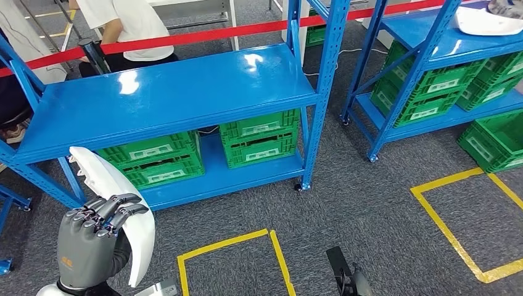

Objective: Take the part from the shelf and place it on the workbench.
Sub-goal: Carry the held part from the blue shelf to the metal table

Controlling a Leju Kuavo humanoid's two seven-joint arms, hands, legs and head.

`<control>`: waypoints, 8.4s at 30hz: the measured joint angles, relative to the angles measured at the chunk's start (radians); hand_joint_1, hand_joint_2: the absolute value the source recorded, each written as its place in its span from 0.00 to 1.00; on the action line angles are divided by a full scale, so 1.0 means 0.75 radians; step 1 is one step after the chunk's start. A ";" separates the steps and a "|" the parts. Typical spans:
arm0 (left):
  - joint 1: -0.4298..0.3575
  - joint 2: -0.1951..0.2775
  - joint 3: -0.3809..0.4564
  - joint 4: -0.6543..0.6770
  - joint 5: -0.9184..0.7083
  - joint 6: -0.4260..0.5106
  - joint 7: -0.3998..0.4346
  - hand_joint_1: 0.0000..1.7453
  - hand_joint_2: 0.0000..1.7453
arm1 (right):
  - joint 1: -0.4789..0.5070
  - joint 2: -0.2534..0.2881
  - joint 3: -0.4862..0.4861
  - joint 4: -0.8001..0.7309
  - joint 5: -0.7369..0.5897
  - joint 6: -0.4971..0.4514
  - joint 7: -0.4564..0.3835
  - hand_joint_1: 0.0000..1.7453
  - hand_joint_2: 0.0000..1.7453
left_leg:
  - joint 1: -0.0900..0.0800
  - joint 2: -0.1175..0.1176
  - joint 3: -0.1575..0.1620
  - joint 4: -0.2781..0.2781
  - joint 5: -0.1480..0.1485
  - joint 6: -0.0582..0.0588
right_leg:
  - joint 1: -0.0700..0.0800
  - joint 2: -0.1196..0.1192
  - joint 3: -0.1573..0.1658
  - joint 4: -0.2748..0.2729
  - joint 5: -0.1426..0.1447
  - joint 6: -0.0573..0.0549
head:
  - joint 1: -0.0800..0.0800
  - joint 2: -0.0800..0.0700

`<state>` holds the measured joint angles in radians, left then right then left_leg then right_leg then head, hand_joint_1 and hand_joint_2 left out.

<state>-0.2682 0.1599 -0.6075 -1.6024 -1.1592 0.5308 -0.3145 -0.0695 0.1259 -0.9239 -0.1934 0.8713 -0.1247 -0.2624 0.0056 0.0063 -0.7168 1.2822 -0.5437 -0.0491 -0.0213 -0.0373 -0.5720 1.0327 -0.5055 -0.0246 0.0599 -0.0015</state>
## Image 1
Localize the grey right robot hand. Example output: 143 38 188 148
352 265 373 296

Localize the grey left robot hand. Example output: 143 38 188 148
57 193 150 290

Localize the white curved plastic part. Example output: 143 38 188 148
451 6 523 37
68 146 157 288

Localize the grey plastic part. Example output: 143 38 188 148
487 0 523 20

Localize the person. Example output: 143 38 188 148
68 0 179 78
0 28 35 144

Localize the white stand panel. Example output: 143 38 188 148
0 0 68 84

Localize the red barrier belt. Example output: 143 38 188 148
0 0 446 78

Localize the black barrier post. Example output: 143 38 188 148
77 38 112 76

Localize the white cable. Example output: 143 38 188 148
304 48 389 77

